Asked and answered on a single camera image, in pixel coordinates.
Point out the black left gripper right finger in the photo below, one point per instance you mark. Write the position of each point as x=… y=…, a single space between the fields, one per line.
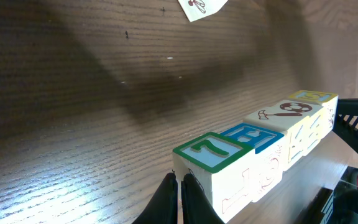
x=196 y=208

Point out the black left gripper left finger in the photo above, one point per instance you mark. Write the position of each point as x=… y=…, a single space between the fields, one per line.
x=163 y=206

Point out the wooden block violin picture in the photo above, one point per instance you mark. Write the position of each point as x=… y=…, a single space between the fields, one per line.
x=325 y=99

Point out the wooden block red side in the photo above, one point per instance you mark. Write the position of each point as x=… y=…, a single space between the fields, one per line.
x=223 y=168

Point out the wooden block snail picture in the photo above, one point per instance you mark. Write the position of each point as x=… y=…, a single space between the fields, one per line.
x=269 y=147

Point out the wooden block dragonfly picture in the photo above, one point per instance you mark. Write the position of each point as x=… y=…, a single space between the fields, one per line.
x=198 y=9

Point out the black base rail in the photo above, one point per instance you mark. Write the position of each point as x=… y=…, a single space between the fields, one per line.
x=319 y=211

